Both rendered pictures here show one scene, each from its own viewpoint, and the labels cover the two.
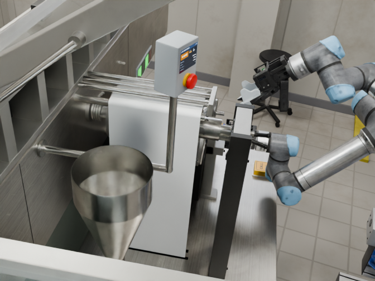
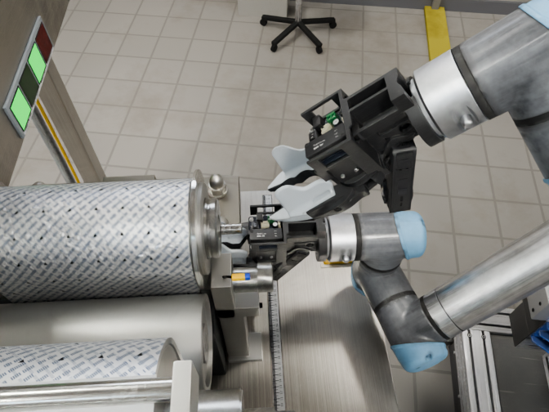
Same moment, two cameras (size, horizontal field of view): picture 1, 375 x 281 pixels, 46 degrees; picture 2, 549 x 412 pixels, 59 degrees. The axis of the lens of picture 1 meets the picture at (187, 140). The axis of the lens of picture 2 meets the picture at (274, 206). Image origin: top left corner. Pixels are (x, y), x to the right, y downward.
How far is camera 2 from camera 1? 1.00 m
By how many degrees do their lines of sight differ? 21
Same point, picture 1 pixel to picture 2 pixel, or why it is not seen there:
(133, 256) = not seen: outside the picture
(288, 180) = (416, 326)
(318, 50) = (531, 51)
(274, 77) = (372, 141)
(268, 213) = (372, 369)
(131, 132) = not seen: outside the picture
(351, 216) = (448, 181)
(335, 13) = not seen: outside the picture
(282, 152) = (390, 258)
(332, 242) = (430, 231)
